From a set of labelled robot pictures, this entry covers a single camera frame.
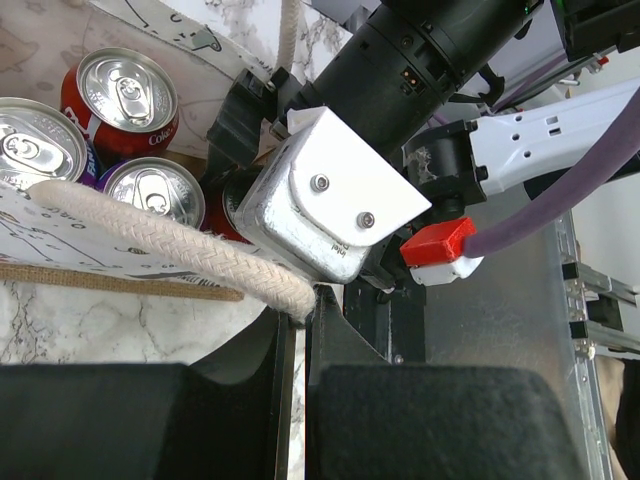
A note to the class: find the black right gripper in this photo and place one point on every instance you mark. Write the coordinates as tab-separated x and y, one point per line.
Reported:
408	59

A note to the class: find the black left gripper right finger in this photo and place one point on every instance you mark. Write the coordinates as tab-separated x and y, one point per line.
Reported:
369	419

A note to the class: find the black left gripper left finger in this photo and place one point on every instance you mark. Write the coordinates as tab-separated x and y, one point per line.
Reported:
225	416

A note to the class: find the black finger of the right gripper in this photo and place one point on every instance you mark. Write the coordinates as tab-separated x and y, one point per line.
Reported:
234	137

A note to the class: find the red cola can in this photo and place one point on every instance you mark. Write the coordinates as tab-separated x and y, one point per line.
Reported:
222	199
122	102

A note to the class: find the purple soda can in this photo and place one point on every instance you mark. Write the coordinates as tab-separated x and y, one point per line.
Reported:
157	185

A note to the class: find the purple soda can carried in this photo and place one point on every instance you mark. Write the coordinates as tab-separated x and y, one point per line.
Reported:
40	143

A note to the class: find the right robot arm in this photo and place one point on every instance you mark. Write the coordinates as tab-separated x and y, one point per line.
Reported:
579	143

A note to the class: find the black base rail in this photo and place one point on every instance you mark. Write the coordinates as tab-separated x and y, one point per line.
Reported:
393	323

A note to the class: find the aluminium frame rail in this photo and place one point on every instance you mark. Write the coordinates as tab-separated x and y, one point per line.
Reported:
592	308

